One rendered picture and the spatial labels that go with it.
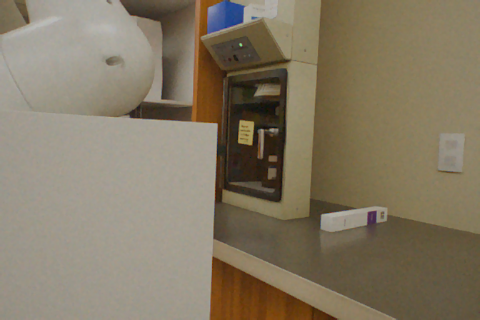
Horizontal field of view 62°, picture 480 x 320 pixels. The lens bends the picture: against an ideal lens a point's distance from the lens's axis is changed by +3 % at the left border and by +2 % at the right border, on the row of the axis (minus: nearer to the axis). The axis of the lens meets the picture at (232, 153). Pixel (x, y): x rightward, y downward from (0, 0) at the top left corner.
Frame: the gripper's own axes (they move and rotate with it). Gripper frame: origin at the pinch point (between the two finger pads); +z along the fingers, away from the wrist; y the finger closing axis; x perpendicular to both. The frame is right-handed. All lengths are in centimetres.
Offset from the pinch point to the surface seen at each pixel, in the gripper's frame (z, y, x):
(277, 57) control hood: 20.1, -1.8, -27.2
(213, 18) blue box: 12.3, 21.0, -40.9
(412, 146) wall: 67, -18, -3
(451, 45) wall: 67, -28, -34
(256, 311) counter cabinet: -3.5, -26.1, 32.6
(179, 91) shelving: 64, 139, -28
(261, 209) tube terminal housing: 23.2, 5.1, 19.2
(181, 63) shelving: 64, 137, -45
